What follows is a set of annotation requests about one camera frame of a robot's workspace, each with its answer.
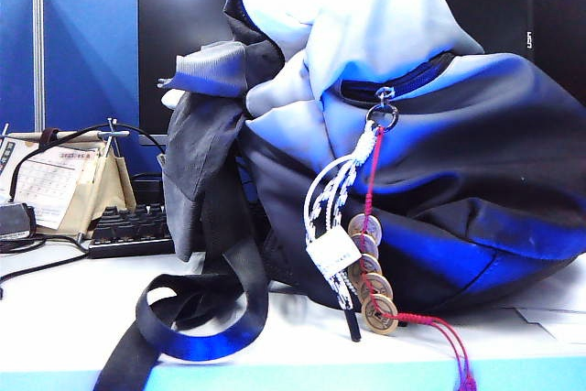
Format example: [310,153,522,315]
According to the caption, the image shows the small metal T-shaped stand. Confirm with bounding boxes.
[97,117,131,159]

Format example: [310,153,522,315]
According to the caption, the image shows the black power adapter box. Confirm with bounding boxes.
[0,201,38,241]

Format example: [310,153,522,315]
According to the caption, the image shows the black keyboard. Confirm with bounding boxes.
[86,201,178,260]

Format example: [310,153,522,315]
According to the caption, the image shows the white paper sheet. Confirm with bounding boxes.
[511,256,586,347]

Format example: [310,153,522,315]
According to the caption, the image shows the grey and navy backpack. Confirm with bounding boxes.
[93,0,586,391]

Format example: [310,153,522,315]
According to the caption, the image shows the black monitor with white logo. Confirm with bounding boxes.
[524,0,586,106]

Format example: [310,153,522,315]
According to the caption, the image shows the brass coin charm red cord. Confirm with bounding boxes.
[346,125,479,391]

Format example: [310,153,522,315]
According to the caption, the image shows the dark gray clothes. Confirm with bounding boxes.
[157,39,286,265]

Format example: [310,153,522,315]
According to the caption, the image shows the black monitor with grey bezel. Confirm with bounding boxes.
[138,0,526,147]

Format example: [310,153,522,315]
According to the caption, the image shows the small black device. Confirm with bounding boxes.
[131,172,167,207]

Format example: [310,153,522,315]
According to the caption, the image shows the blue partition with aluminium post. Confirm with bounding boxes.
[0,0,140,136]

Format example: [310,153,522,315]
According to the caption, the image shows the beige desk calendar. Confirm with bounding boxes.
[0,128,138,235]

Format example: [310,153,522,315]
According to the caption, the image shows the white black braided lanyard tag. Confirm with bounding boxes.
[303,119,384,343]

